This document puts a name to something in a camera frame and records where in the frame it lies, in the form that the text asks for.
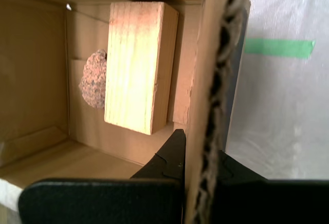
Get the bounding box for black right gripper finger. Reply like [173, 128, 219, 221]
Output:
[210, 149, 329, 224]
[17, 128, 187, 224]

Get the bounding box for pinkish granite rock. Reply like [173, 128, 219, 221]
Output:
[78, 49, 107, 110]

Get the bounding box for light wooden block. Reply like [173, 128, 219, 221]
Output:
[104, 2, 180, 135]

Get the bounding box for brown cardboard box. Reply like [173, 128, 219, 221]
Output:
[0, 0, 251, 224]

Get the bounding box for white plastic table cover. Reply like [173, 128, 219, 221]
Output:
[0, 0, 329, 224]

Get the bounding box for light green tape strip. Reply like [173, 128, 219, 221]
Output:
[244, 38, 316, 60]

